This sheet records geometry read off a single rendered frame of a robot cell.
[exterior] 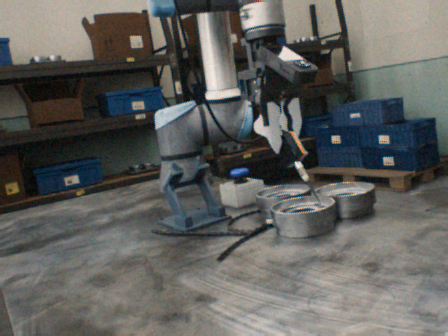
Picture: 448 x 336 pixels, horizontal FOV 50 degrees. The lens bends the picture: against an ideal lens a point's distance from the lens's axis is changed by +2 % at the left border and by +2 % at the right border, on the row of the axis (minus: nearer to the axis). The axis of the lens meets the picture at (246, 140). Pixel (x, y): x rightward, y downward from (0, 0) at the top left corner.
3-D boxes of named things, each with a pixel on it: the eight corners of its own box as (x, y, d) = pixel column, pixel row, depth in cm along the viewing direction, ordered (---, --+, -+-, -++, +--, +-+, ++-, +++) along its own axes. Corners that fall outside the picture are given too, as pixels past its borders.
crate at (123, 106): (152, 111, 471) (148, 89, 468) (166, 109, 438) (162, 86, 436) (99, 119, 444) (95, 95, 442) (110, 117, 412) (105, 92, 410)
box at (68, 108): (93, 120, 401) (85, 74, 397) (25, 129, 375) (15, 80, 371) (82, 121, 438) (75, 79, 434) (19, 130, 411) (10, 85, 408)
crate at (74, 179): (96, 179, 442) (92, 156, 440) (105, 183, 409) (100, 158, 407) (34, 192, 418) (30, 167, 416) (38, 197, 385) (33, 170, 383)
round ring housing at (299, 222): (332, 216, 82) (329, 193, 81) (343, 234, 71) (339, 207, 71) (272, 223, 82) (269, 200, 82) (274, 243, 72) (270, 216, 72)
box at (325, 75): (338, 84, 540) (334, 51, 536) (304, 89, 520) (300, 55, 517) (317, 87, 576) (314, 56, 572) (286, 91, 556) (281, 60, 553)
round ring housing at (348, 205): (367, 200, 89) (364, 179, 89) (385, 214, 78) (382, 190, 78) (312, 208, 89) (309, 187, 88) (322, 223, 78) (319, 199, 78)
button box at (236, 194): (266, 200, 100) (263, 178, 100) (238, 208, 97) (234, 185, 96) (247, 196, 107) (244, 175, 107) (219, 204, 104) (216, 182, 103)
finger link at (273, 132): (263, 152, 86) (261, 102, 86) (283, 153, 81) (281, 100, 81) (249, 154, 85) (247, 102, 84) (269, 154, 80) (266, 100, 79)
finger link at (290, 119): (288, 145, 89) (277, 98, 88) (308, 145, 85) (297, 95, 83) (275, 150, 88) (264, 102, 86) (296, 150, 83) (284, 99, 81)
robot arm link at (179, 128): (158, 153, 135) (150, 106, 134) (204, 146, 138) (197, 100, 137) (160, 157, 124) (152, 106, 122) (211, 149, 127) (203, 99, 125)
